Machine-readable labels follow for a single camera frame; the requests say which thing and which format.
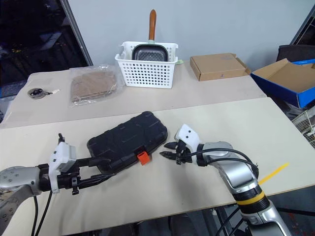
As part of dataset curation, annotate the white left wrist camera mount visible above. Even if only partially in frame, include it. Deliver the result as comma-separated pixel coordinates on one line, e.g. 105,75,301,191
48,143,77,195

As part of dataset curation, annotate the grey metal window post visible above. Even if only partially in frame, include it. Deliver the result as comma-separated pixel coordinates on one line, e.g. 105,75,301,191
59,0,94,66

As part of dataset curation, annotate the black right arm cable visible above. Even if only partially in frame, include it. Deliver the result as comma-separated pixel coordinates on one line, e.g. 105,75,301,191
183,149,259,236

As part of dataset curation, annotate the black chair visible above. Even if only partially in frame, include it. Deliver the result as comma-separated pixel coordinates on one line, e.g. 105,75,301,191
277,44,315,62

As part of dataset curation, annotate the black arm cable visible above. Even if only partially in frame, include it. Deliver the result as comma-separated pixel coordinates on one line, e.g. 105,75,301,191
31,190,54,236
183,149,259,236

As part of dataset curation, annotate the white wire rack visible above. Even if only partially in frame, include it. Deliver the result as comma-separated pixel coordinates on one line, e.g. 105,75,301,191
291,109,315,148

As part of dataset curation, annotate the white perforated plastic basket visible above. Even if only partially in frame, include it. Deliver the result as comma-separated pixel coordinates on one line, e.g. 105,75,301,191
115,41,179,89

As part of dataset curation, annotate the round metal disc with tag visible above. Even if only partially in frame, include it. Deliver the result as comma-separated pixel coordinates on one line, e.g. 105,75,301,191
27,88,61,99

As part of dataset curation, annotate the clear bag with brown cloth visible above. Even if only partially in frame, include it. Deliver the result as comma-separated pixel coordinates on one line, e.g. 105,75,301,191
68,63,125,108

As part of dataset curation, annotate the open blue cardboard box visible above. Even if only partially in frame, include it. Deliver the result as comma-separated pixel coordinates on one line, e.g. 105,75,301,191
250,58,315,109

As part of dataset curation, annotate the square pan with wooden handle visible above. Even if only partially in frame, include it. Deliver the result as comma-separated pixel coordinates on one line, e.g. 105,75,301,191
131,9,169,62

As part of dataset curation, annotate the black plastic tool case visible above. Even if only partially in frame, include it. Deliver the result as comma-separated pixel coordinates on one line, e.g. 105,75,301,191
86,111,170,173

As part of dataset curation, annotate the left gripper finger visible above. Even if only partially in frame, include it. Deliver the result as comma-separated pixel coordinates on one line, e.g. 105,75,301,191
82,156,112,170
80,173,116,189

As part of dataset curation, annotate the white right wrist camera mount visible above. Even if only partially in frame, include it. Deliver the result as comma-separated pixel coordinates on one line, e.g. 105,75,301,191
174,124,205,167

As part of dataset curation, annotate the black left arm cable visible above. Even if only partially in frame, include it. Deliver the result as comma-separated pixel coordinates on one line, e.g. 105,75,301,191
31,190,54,236

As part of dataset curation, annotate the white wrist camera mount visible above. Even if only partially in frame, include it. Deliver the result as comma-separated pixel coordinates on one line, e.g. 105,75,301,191
48,143,77,195
174,124,205,167

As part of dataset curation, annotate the yellow zip tie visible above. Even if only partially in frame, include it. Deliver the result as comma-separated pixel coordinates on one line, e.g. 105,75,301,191
235,162,290,206

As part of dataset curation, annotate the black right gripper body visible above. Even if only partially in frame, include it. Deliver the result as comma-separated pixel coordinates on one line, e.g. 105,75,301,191
173,140,195,165

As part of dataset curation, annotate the dark window frame post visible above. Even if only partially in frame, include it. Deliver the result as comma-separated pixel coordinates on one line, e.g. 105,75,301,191
290,0,315,45

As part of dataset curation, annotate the grey metal table leg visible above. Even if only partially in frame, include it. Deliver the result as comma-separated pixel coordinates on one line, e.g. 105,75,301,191
214,207,234,236

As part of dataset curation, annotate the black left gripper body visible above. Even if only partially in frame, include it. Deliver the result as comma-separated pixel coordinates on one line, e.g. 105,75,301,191
58,158,85,195

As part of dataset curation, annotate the flat brown cardboard box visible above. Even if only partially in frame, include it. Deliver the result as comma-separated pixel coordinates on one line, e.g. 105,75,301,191
189,53,252,82

